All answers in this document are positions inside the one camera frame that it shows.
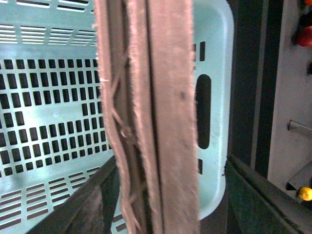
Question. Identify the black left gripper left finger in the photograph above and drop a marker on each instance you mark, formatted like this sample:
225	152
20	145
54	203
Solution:
90	210

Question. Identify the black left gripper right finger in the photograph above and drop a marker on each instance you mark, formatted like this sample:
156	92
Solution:
259	206

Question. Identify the light blue plastic basket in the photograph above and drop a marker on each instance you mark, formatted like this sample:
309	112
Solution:
52	132

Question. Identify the yellow lemon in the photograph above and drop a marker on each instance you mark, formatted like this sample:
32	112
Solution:
305	193

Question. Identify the orange red fruit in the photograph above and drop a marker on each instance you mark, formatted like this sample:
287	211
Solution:
303	37

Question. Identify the grey basket handle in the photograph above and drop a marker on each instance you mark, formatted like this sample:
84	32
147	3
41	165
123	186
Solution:
145	64

